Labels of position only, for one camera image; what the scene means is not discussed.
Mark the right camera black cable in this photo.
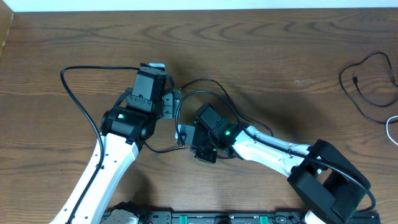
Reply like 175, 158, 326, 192
174, 90, 377, 214

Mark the black and white cable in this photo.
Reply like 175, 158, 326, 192
385, 114, 398, 146

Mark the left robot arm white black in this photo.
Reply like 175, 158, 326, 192
53, 63, 175, 223

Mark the left camera black cable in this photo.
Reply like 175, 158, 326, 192
60, 65, 141, 224

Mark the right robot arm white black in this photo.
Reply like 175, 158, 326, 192
178, 104, 371, 223

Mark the camera black cable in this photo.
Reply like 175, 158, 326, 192
174, 90, 377, 214
60, 65, 141, 224

